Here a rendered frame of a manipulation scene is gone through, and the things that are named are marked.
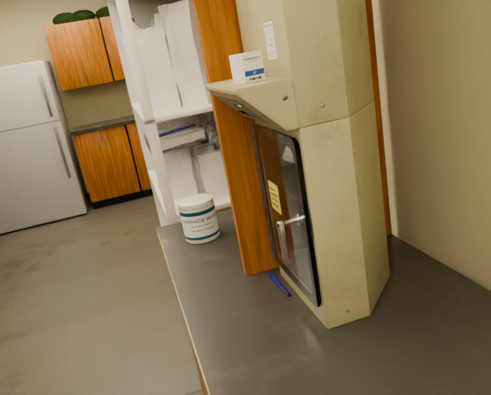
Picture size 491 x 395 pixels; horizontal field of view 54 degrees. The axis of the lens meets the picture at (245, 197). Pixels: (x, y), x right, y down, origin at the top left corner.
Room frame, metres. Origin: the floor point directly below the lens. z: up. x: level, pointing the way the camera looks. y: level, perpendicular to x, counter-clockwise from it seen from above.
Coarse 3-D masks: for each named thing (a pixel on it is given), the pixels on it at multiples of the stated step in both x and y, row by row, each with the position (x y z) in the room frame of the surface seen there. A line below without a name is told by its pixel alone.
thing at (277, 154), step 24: (264, 144) 1.17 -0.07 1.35; (288, 144) 0.99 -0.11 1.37; (264, 168) 1.21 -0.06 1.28; (288, 168) 1.02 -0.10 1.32; (288, 192) 1.04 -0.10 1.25; (288, 216) 1.07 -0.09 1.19; (288, 240) 1.10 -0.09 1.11; (288, 264) 1.13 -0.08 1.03; (312, 264) 0.96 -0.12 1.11; (312, 288) 0.97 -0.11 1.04
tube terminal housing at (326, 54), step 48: (240, 0) 1.22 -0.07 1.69; (288, 0) 0.96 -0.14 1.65; (336, 0) 0.98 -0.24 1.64; (288, 48) 0.96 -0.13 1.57; (336, 48) 0.98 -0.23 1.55; (336, 96) 0.97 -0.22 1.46; (336, 144) 0.97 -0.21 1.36; (336, 192) 0.97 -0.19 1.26; (336, 240) 0.96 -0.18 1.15; (384, 240) 1.13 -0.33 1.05; (336, 288) 0.96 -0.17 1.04
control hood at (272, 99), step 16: (272, 80) 0.99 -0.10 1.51; (288, 80) 0.95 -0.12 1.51; (224, 96) 1.12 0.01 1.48; (240, 96) 0.93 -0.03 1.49; (256, 96) 0.94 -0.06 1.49; (272, 96) 0.94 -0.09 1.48; (288, 96) 0.95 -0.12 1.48; (256, 112) 1.00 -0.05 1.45; (272, 112) 0.94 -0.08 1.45; (288, 112) 0.95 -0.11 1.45; (288, 128) 0.95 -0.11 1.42
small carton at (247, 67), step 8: (232, 56) 1.04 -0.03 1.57; (240, 56) 1.01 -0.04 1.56; (248, 56) 1.02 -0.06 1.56; (256, 56) 1.03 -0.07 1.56; (232, 64) 1.05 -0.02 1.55; (240, 64) 1.02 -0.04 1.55; (248, 64) 1.02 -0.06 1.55; (256, 64) 1.03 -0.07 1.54; (232, 72) 1.05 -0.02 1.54; (240, 72) 1.02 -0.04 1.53; (248, 72) 1.01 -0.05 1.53; (256, 72) 1.02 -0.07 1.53; (264, 72) 1.03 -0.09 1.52; (240, 80) 1.03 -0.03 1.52; (248, 80) 1.01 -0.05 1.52; (256, 80) 1.02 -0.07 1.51
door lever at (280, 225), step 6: (276, 222) 1.00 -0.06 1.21; (282, 222) 0.99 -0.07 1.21; (288, 222) 0.99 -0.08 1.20; (294, 222) 0.99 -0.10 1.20; (300, 222) 0.99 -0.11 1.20; (282, 228) 0.99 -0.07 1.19; (282, 234) 0.98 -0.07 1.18; (282, 240) 0.98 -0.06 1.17; (282, 246) 0.99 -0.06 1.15; (282, 252) 0.99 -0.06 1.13; (288, 252) 0.99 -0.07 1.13
